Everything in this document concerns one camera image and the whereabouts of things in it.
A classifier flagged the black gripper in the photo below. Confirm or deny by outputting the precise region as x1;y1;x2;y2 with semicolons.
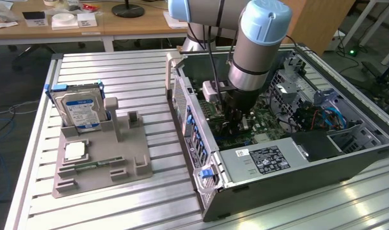
224;89;258;113

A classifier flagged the green motherboard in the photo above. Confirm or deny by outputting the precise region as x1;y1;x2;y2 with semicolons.
194;85;298;150

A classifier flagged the perforated metal drive cage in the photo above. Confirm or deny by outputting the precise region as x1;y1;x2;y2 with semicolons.
267;69;314;113

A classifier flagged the grey power supply unit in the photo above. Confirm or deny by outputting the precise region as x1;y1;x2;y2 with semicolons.
218;138;310;184

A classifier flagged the stack of white papers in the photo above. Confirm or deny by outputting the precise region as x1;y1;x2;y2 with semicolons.
163;11;190;29

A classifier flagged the open grey PC case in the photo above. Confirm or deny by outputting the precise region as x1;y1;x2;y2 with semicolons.
164;46;389;222

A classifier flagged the wooden cabinet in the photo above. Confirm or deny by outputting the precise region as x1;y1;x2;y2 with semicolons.
279;0;356;56

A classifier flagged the wooden desk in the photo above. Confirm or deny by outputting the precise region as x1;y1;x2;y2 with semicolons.
103;0;191;52
0;0;115;52

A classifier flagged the grey parts rack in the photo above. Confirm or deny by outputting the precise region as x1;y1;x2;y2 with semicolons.
51;97;153;199

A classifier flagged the hard disk in blue caddy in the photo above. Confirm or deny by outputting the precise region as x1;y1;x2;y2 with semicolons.
44;81;105;134

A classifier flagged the black round lamp base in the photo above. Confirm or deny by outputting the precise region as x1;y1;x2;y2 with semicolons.
111;0;145;18

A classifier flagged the green RAM stick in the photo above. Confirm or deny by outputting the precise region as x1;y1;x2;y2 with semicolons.
73;157;123;170

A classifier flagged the silver CPU chip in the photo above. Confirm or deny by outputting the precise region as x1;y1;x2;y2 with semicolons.
63;143;88;161

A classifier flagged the plain white labelled box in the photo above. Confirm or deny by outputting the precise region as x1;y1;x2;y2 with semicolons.
76;13;97;28

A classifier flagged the red packet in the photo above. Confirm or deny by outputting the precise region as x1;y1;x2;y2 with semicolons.
80;2;99;13

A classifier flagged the white box with tape roll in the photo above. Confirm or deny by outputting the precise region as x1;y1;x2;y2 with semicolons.
51;13;79;31

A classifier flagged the white box with black top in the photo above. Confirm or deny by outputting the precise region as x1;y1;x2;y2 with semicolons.
21;11;48;27

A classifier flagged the clear plastic bag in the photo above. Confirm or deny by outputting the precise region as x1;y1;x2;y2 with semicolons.
0;2;19;22

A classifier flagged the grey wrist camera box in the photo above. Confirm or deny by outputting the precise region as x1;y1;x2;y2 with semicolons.
202;80;228;103

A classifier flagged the blue disk wire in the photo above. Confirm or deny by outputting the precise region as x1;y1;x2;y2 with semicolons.
320;106;347;131

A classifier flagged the black stand with cables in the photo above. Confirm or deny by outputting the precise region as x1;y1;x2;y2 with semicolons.
359;61;389;108

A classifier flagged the white table frame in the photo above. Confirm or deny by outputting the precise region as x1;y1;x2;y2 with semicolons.
339;0;389;65

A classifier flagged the white floor cable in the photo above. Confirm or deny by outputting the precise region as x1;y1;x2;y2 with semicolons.
0;100;39;115

